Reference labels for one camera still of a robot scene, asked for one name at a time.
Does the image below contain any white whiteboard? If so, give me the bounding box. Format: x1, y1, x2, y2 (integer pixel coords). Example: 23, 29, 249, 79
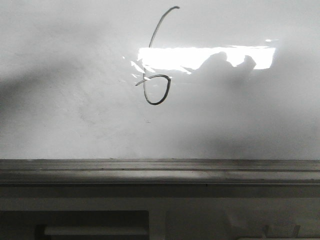
0, 0, 320, 160

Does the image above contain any grey metal whiteboard tray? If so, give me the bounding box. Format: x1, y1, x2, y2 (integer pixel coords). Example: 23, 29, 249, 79
0, 159, 320, 185

